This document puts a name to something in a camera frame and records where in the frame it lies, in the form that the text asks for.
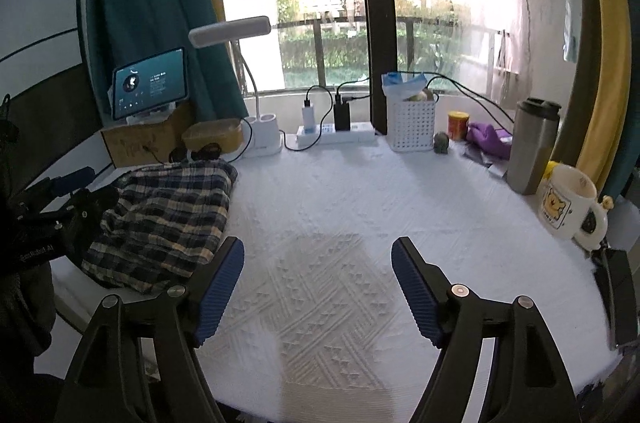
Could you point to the yellow curtain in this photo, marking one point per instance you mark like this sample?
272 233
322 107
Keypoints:
610 106

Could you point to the white power strip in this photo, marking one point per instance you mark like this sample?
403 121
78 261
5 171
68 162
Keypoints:
327 134

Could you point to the beige plastic lidded container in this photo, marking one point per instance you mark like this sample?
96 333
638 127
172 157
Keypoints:
227 134

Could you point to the stainless steel tumbler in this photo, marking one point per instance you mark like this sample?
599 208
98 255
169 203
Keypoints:
535 128

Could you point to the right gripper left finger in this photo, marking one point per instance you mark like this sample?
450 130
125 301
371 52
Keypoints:
136 361

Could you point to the orange yellow small can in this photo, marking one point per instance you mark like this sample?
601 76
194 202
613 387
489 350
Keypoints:
457 125

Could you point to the white table cloth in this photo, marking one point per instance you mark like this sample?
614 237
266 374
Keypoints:
317 328

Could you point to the small green figurine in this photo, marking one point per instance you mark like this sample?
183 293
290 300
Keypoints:
441 143

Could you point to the plaid navy cream pants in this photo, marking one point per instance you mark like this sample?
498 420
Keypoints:
167 223

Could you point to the purple plush toy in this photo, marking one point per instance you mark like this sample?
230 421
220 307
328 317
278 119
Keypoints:
496 142

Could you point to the brown cardboard box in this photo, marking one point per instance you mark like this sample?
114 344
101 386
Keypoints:
148 143

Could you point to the teal curtain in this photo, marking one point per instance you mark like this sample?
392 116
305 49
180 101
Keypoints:
116 33

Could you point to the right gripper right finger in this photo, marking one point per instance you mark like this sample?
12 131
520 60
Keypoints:
527 381

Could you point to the black power adapter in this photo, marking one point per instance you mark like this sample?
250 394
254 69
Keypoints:
341 114

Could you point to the tablet with teal screen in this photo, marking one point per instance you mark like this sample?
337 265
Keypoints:
149 83

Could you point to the white cartoon bear mug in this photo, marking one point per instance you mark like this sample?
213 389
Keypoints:
569 207

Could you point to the white perforated storage basket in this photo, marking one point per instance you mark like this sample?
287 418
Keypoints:
410 110

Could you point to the white desk lamp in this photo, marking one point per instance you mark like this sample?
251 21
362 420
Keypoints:
261 129

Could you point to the white usb charger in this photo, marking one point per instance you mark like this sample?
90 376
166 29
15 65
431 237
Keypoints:
309 120

